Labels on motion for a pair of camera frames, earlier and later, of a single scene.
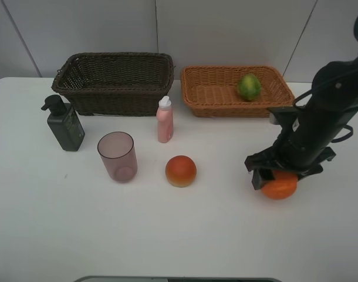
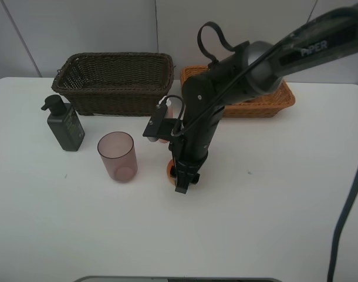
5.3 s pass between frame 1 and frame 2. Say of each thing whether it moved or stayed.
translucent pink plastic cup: stayed
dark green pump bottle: stayed
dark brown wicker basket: stayed
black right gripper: moved
